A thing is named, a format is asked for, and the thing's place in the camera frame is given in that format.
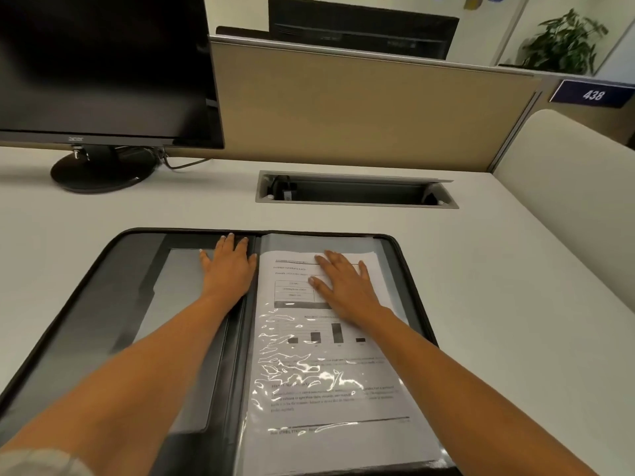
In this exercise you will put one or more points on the person's right little finger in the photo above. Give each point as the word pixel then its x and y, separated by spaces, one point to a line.
pixel 363 272

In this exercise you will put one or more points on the black zip portfolio folder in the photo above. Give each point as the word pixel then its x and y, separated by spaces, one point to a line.
pixel 99 302

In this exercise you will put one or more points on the person's right thumb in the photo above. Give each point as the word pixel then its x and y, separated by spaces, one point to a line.
pixel 318 284

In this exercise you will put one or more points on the black round monitor stand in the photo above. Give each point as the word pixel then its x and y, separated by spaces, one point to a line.
pixel 99 173

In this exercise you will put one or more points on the person's left forearm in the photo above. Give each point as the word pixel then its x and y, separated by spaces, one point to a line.
pixel 144 381

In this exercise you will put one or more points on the person's right forearm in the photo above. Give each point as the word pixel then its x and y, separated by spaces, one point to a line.
pixel 461 391

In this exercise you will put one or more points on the clear plastic sleeve pages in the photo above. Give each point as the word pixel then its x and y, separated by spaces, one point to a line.
pixel 387 272

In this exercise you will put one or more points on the black power plug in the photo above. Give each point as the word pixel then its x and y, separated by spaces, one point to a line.
pixel 283 188

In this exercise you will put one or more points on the cream rounded side panel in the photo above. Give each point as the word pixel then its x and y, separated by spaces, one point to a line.
pixel 570 193

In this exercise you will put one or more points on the person's left middle finger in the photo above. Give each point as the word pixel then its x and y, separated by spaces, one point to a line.
pixel 230 245

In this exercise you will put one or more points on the beige desk partition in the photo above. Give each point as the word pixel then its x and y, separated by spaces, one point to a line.
pixel 367 113

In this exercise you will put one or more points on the person's left little finger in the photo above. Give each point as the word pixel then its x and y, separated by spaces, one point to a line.
pixel 205 261

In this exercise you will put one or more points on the printed paper with chart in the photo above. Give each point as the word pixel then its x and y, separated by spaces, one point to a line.
pixel 317 381

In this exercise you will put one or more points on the green potted plant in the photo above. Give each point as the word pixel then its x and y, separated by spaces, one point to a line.
pixel 563 47

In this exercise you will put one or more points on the black monitor behind partition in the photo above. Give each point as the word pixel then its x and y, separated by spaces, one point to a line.
pixel 357 29

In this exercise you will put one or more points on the black computer monitor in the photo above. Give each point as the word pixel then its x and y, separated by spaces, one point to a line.
pixel 99 64

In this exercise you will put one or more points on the person's left hand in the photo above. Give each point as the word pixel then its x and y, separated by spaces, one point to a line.
pixel 228 272

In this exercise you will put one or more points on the person's left thumb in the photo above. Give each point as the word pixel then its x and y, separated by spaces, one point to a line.
pixel 253 265

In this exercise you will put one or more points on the person's right middle finger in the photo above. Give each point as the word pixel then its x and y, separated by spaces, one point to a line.
pixel 336 260

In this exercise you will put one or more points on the yellow wall sticker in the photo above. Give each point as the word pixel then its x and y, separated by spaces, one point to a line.
pixel 475 0

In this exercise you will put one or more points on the person's right hand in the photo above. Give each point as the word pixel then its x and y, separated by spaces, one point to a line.
pixel 347 292

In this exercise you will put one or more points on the blue number sign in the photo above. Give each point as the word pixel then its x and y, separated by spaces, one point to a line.
pixel 593 95

